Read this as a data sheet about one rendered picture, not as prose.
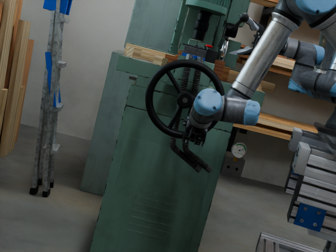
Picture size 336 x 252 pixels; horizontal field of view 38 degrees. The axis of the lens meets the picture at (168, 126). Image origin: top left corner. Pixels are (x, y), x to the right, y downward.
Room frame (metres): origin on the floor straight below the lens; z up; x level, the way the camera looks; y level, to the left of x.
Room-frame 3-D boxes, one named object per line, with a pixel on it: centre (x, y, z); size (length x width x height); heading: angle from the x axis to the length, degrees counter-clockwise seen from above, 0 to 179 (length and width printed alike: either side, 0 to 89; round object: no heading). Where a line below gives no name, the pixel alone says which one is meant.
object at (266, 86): (2.12, -0.12, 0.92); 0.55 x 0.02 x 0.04; 91
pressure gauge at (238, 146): (1.91, -0.29, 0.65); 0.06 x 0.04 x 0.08; 91
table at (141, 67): (2.01, -0.04, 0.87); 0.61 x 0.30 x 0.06; 91
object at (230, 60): (2.31, -0.18, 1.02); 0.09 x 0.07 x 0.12; 91
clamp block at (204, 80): (1.93, -0.04, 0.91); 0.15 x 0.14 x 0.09; 91
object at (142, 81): (2.06, -0.03, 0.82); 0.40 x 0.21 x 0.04; 91
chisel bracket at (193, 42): (2.14, -0.03, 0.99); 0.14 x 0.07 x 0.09; 1
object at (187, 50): (1.93, -0.05, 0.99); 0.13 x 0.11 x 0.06; 91
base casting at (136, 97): (2.24, -0.03, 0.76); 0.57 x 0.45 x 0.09; 1
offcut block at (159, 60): (1.98, 0.09, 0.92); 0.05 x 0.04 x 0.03; 152
